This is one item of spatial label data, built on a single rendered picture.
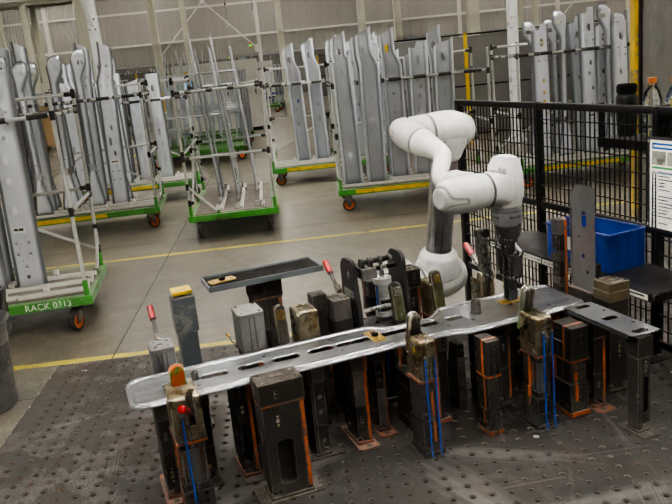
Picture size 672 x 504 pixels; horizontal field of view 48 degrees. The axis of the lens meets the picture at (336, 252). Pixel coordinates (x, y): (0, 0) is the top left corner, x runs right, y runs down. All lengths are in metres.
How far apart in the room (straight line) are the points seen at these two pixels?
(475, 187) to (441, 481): 0.81
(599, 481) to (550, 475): 0.12
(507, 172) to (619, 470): 0.86
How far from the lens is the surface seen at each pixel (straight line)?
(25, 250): 6.28
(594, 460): 2.17
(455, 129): 2.76
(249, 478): 2.17
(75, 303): 5.89
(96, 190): 9.77
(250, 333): 2.20
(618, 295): 2.43
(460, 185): 2.17
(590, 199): 2.44
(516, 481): 2.07
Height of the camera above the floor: 1.80
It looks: 14 degrees down
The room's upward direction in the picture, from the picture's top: 6 degrees counter-clockwise
